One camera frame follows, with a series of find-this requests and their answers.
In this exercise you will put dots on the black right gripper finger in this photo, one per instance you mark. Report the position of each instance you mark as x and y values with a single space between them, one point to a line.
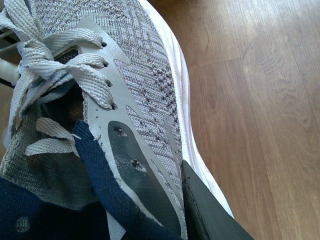
205 217

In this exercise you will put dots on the grey knit sneaker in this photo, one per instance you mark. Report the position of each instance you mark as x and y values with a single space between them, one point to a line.
98 125

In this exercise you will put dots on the black metal shoe rack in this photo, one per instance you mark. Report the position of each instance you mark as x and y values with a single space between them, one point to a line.
9 58

